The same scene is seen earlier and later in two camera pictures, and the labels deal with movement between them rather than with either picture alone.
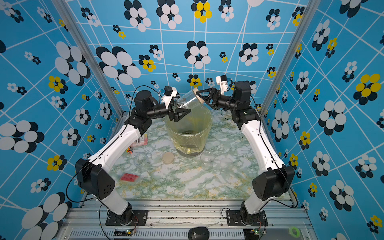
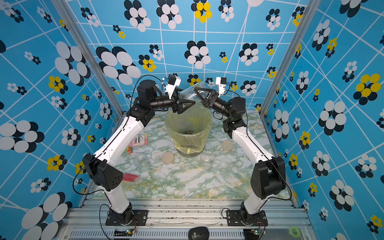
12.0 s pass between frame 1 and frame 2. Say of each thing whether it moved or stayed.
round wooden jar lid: stayed
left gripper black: moved
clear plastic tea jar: stayed
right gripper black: stayed
